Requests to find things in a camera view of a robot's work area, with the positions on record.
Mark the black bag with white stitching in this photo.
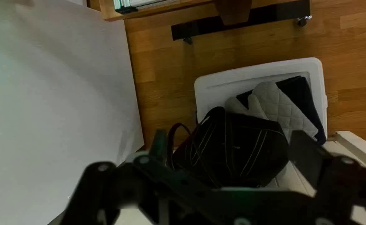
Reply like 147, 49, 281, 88
166, 107, 289, 187

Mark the white plastic bin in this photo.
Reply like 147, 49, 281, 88
193, 57, 327, 139

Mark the large white paper sheet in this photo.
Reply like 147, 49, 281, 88
0, 0, 143, 225

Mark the dark cloth in bin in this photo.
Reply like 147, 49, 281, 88
236, 76, 326, 143

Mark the grey quilted cloth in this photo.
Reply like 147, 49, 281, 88
224, 82, 318, 139

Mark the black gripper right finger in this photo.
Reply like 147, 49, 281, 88
288, 129, 366, 225

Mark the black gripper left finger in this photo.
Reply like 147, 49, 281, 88
60, 156, 213, 225

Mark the black metal bar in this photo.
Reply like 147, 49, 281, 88
171, 0, 312, 43

